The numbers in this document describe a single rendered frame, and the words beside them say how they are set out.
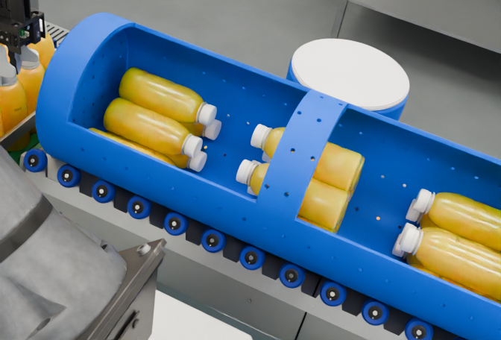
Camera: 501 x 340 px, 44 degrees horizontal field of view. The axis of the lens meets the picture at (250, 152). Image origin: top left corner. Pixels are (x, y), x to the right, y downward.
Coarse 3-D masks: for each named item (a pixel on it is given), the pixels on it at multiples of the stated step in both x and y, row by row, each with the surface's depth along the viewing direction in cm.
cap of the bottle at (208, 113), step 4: (208, 104) 114; (204, 108) 113; (208, 108) 113; (212, 108) 113; (216, 108) 115; (204, 112) 113; (208, 112) 113; (212, 112) 114; (216, 112) 116; (200, 116) 113; (204, 116) 113; (208, 116) 113; (212, 116) 115; (200, 120) 114; (204, 120) 113; (208, 120) 113; (212, 120) 116; (204, 124) 114; (208, 124) 114
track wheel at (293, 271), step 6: (288, 264) 106; (294, 264) 106; (282, 270) 106; (288, 270) 106; (294, 270) 106; (300, 270) 106; (282, 276) 106; (288, 276) 106; (294, 276) 106; (300, 276) 106; (282, 282) 106; (288, 282) 106; (294, 282) 106; (300, 282) 106
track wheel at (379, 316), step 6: (366, 300) 104; (372, 300) 103; (378, 300) 103; (366, 306) 103; (372, 306) 103; (378, 306) 103; (384, 306) 102; (366, 312) 103; (372, 312) 103; (378, 312) 103; (384, 312) 103; (366, 318) 103; (372, 318) 103; (378, 318) 103; (384, 318) 102; (372, 324) 103; (378, 324) 103
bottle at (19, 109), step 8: (16, 80) 119; (0, 88) 118; (8, 88) 118; (16, 88) 119; (24, 88) 122; (0, 96) 118; (8, 96) 118; (16, 96) 119; (24, 96) 121; (0, 104) 119; (8, 104) 119; (16, 104) 120; (24, 104) 122; (8, 112) 120; (16, 112) 121; (24, 112) 123; (8, 120) 121; (16, 120) 122; (8, 128) 123; (24, 136) 126; (16, 144) 126; (24, 144) 127
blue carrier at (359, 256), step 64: (64, 64) 101; (128, 64) 126; (192, 64) 119; (64, 128) 103; (320, 128) 95; (384, 128) 109; (192, 192) 99; (384, 192) 117; (320, 256) 96; (384, 256) 91; (448, 320) 93
